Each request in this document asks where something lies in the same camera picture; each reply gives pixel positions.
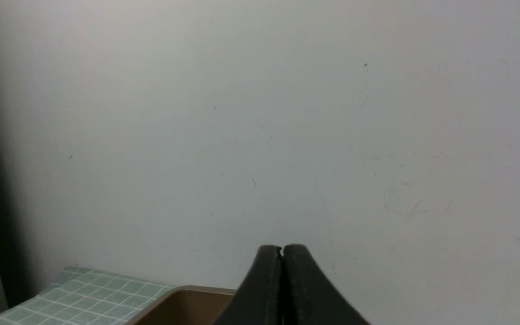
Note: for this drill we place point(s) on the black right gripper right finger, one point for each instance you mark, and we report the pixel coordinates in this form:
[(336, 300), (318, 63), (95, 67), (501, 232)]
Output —
[(308, 297)]

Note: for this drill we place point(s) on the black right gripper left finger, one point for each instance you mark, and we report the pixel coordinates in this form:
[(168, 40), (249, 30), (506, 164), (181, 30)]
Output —
[(257, 299)]

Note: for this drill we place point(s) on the olive plastic bin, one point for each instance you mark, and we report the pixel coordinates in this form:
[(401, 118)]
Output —
[(185, 305)]

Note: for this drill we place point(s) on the green checkered table cloth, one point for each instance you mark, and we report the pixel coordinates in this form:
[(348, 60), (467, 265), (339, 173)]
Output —
[(86, 296)]

